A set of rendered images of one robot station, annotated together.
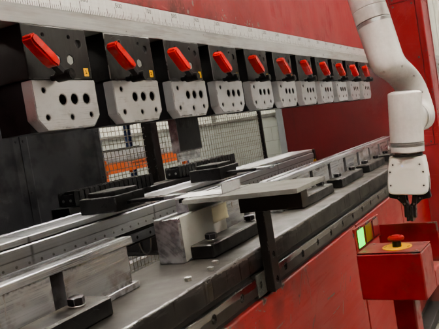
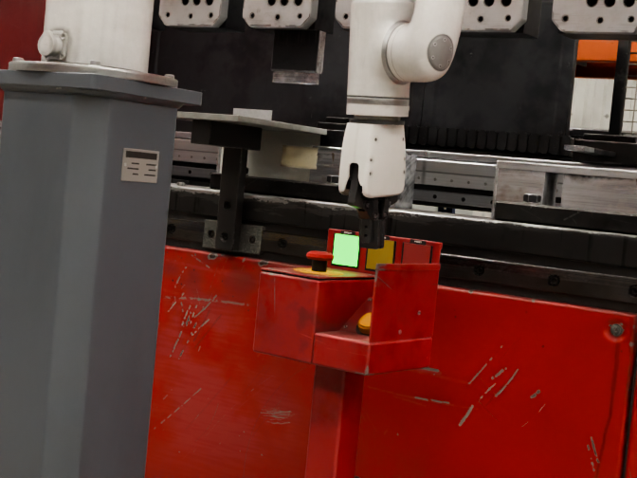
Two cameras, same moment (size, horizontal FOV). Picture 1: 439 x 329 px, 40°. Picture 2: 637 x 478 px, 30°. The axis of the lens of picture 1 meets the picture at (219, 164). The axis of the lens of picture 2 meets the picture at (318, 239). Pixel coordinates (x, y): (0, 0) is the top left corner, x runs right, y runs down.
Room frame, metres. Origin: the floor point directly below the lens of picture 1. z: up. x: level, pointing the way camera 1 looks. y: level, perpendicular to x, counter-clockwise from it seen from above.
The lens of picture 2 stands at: (1.63, -2.10, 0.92)
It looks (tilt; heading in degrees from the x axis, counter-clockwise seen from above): 3 degrees down; 95
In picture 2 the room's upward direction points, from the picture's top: 5 degrees clockwise
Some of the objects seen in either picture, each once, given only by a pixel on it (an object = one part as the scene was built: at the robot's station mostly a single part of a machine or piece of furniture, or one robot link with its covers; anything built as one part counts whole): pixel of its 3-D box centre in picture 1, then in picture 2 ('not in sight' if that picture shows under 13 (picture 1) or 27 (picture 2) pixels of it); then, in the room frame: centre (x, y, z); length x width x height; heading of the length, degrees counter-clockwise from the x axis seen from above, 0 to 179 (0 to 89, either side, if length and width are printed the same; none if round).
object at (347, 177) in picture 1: (345, 177); not in sight; (2.25, -0.45, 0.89); 0.30 x 0.05 x 0.03; 152
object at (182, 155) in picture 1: (185, 139); (297, 57); (1.38, 0.07, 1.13); 0.10 x 0.02 x 0.10; 152
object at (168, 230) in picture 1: (211, 222); (312, 172); (1.43, 0.04, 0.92); 0.39 x 0.06 x 0.10; 152
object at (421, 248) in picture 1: (400, 254); (347, 297); (1.54, -0.42, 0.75); 0.20 x 0.16 x 0.18; 148
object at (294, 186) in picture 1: (254, 190); (242, 122); (1.32, -0.07, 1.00); 0.26 x 0.18 x 0.01; 62
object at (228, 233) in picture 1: (232, 235); (285, 188); (1.39, 0.00, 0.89); 0.30 x 0.05 x 0.03; 152
